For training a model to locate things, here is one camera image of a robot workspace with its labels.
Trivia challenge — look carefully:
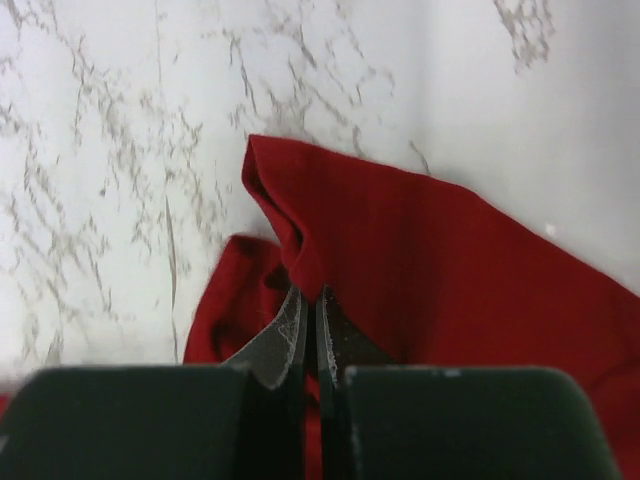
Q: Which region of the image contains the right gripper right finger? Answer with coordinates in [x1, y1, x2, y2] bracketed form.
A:
[315, 290, 621, 479]

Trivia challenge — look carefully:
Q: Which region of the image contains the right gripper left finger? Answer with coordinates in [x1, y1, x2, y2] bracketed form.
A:
[1, 289, 308, 479]

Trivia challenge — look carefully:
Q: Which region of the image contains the dark red t-shirt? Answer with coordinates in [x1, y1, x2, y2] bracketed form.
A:
[184, 135, 639, 479]

